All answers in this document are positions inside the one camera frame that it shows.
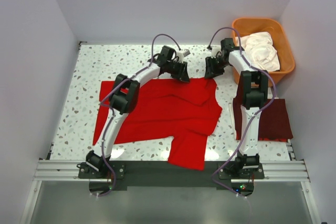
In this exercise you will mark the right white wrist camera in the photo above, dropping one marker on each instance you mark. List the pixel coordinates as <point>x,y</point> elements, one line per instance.
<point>215,51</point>

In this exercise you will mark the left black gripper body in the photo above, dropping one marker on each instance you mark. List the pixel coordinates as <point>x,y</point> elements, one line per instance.
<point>176,67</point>

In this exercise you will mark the dark red folded t shirt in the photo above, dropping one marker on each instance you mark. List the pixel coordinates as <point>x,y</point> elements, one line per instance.
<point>274,124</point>

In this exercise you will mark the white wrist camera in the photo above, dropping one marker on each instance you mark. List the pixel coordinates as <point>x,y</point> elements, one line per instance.
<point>181,54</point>
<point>215,51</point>

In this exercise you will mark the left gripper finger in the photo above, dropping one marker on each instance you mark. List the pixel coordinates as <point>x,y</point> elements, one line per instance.
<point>184,73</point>
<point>176,77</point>

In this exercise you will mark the white folded t shirt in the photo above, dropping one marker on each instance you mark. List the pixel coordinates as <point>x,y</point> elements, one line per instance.
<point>231,111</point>

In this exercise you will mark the aluminium rail frame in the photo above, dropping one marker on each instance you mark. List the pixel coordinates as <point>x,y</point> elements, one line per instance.
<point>278,159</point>

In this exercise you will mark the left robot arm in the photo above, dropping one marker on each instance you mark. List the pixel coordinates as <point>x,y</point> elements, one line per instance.
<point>123,98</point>

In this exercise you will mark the white crumpled t shirt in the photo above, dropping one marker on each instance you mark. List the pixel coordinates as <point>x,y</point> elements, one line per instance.
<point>260,52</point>

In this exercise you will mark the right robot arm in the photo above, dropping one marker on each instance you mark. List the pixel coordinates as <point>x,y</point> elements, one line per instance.
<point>252,93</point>

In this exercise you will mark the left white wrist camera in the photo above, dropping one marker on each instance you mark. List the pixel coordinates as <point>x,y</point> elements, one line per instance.
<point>181,54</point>

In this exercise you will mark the orange plastic basket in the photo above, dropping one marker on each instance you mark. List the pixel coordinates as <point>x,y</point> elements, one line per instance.
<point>248,25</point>

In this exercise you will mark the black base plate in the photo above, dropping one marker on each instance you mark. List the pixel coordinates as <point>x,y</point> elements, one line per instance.
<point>162,174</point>

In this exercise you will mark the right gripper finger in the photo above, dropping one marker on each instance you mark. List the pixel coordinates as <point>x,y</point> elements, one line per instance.
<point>209,72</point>
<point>219,72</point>

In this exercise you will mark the bright red t shirt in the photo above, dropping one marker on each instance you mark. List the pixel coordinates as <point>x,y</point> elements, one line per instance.
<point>188,112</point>

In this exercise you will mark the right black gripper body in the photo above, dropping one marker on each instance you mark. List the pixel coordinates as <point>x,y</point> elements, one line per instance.
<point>216,64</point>

